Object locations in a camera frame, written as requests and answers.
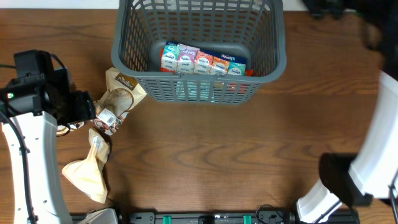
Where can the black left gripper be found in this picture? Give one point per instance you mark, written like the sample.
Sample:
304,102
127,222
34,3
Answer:
84,106

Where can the Pantree mushroom pouch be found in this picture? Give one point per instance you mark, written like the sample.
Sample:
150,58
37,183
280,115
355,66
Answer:
122,94
65,129

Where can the San Remo spaghetti packet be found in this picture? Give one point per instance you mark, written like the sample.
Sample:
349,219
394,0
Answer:
248,72

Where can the beige pouch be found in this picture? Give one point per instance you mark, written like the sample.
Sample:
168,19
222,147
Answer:
87,174

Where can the Kleenex pocket tissue multipack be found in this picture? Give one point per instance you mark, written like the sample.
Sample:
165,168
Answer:
202,60

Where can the mint green wipes pack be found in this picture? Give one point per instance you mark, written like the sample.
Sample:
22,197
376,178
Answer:
194,91

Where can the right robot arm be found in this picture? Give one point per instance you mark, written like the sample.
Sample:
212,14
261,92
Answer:
349,180

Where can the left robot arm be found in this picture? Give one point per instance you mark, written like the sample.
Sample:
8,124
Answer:
32,142

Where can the grey plastic basket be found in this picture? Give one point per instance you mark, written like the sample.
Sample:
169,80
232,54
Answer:
254,30

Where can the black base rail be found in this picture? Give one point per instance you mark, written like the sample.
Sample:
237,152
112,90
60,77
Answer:
264,215

